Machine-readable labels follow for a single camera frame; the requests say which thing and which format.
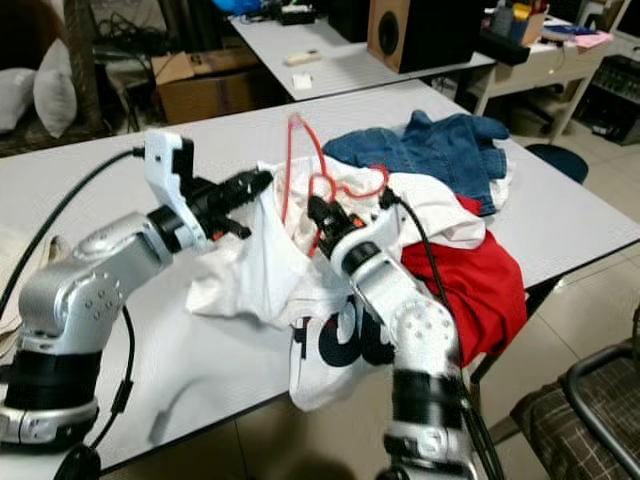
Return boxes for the red plastic hanger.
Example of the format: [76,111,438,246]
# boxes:
[282,112,391,226]

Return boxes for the plain white shirt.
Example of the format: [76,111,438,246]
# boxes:
[188,165,511,326]

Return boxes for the brown cardboard box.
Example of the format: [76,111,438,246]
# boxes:
[150,50,266,126]

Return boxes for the blue denim garment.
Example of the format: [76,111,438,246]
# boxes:
[322,108,511,216]

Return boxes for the white remote control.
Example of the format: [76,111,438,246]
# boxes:
[283,50,323,67]

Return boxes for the red garment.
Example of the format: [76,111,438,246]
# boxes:
[400,195,529,366]

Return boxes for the blue box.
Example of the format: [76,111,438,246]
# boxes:
[225,0,266,16]

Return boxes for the grey pillow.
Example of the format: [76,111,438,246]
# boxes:
[0,68,38,131]
[33,38,81,138]

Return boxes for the black desk device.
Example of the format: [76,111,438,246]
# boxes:
[325,0,371,43]

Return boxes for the dark wicker armchair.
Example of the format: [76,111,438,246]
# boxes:
[0,0,106,156]

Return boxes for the wooden speaker black cone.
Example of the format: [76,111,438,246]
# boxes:
[365,0,491,74]

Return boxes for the dark blue round stool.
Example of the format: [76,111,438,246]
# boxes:
[525,143,589,184]

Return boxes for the long black box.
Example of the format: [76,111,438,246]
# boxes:
[478,25,536,66]

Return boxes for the white desk with drawers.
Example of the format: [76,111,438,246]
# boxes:
[470,25,616,116]

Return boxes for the desk pen holder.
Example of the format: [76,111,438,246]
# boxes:
[490,0,541,36]

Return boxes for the black audio mixer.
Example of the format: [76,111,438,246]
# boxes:
[580,55,640,146]

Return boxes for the pink flat item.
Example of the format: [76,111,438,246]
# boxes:
[560,30,616,51]

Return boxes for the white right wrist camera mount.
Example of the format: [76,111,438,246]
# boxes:
[335,205,403,276]

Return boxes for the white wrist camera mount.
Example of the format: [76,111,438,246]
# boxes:
[143,128,196,251]
[335,205,403,276]

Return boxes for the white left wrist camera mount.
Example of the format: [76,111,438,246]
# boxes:
[143,128,196,251]

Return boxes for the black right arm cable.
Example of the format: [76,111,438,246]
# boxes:
[380,188,506,480]

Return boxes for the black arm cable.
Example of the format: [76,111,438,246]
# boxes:
[380,188,506,480]
[0,147,149,316]

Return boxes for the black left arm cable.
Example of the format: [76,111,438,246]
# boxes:
[0,147,149,316]

